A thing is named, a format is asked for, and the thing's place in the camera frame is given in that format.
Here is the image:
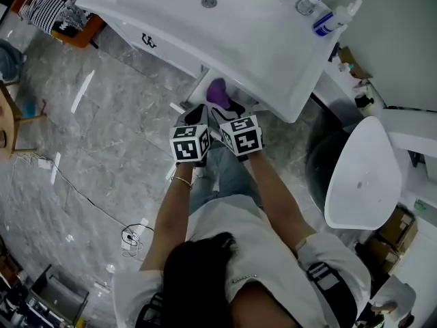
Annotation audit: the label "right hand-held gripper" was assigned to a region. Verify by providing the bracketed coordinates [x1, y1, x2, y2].
[210, 98, 264, 162]

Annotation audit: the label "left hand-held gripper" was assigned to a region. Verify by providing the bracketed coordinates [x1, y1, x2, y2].
[169, 103, 212, 169]

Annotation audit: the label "purple cloth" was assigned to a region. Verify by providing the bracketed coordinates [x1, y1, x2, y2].
[206, 77, 235, 111]

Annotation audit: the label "person's left forearm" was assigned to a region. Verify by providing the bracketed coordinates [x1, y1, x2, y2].
[140, 162, 196, 272]

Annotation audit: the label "person's right forearm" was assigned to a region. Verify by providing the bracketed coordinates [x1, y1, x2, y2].
[247, 154, 317, 256]

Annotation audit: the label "person's left white shoe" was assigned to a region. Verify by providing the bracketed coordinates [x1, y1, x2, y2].
[191, 165, 206, 186]

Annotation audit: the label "person's jeans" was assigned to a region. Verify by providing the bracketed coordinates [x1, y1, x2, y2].
[189, 145, 264, 215]

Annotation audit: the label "white vanity cabinet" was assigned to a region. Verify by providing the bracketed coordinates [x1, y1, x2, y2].
[74, 0, 349, 124]

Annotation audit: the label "low white cabinet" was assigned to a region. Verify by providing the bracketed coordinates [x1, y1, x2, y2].
[312, 59, 386, 122]

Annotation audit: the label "black pouch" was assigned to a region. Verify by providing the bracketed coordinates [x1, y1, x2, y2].
[327, 42, 341, 63]

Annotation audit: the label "small open cardboard box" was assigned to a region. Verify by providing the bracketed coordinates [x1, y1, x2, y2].
[337, 46, 373, 80]

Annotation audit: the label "clear spray bottle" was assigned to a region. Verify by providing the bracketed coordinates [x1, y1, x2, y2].
[295, 0, 329, 16]

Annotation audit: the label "large white blue-label bottle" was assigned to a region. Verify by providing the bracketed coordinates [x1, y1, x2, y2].
[312, 0, 363, 37]

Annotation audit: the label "person's white shirt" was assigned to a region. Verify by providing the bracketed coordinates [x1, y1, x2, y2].
[112, 193, 372, 328]

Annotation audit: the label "orange sofa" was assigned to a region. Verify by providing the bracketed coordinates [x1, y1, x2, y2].
[10, 0, 105, 50]

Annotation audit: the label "white bathtub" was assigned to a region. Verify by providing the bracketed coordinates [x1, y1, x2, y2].
[305, 115, 403, 231]

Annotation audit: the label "teal plastic object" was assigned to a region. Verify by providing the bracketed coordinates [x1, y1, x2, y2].
[20, 100, 39, 119]

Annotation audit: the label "wooden side table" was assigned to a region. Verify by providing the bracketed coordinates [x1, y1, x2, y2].
[0, 80, 47, 160]

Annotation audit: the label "black white striped blanket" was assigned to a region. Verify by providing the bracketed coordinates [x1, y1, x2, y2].
[18, 0, 93, 36]

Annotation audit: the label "black metal stand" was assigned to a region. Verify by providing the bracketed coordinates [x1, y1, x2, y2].
[30, 264, 90, 326]

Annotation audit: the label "gold bracelet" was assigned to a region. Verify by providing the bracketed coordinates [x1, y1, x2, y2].
[170, 175, 194, 190]

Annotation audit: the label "black cable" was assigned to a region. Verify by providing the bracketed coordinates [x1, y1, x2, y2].
[121, 223, 155, 249]

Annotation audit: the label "black harness strap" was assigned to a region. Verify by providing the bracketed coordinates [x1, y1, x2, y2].
[136, 292, 165, 328]
[305, 261, 359, 328]

